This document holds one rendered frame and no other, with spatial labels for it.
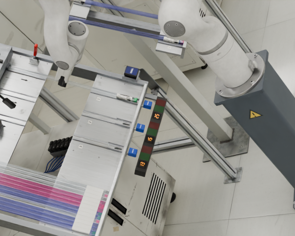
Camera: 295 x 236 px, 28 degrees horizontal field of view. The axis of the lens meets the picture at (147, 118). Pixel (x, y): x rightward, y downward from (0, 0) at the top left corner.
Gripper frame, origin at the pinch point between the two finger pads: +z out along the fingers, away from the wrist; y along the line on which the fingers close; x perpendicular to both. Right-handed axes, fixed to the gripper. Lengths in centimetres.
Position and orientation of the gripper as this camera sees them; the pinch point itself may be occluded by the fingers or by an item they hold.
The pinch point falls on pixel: (63, 80)
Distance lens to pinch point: 227.5
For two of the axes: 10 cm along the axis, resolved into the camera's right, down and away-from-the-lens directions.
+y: -2.5, 7.9, -5.6
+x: 9.3, 3.5, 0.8
